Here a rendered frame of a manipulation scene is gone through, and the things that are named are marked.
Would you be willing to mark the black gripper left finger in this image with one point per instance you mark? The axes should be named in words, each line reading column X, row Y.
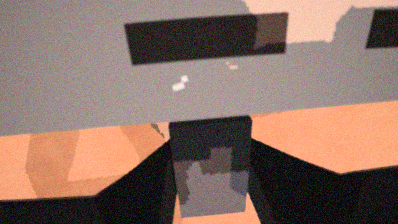
column 144, row 195

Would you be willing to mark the black two-prong plug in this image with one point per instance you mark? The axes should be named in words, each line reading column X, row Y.
column 211, row 164

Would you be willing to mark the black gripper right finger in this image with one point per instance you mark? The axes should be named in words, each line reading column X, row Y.
column 287, row 190

